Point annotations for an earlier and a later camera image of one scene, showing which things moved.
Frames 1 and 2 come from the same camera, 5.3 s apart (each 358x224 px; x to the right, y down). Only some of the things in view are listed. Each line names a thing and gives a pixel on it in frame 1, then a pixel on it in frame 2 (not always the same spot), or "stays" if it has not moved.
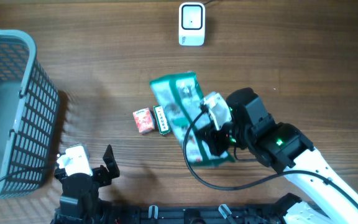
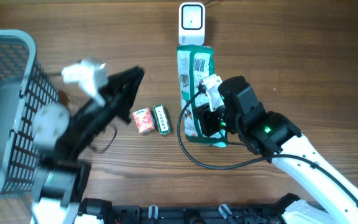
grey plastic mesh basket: (18, 114) stays
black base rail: (192, 214) stays
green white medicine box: (161, 119) stays
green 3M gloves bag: (179, 96) → (195, 63)
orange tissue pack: (145, 120) stays
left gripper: (105, 178) → (123, 91)
